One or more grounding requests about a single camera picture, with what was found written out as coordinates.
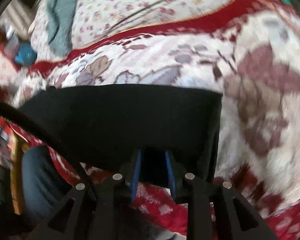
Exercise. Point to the black pants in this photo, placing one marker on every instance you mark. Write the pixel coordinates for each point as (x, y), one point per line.
(103, 125)

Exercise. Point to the blue plastic bag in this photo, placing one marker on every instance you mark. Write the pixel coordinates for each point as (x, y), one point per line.
(26, 56)

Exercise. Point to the white floral bed sheet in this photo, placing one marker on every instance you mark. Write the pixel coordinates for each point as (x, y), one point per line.
(97, 19)

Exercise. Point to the red white leaf blanket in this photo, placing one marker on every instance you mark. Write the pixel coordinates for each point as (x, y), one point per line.
(246, 50)

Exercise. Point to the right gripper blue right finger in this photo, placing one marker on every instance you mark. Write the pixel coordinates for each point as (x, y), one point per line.
(171, 178)

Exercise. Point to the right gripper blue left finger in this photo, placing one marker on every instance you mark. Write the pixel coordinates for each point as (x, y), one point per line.
(135, 177)

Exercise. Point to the teal fleece garment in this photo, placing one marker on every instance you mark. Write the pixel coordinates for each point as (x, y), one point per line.
(59, 26)

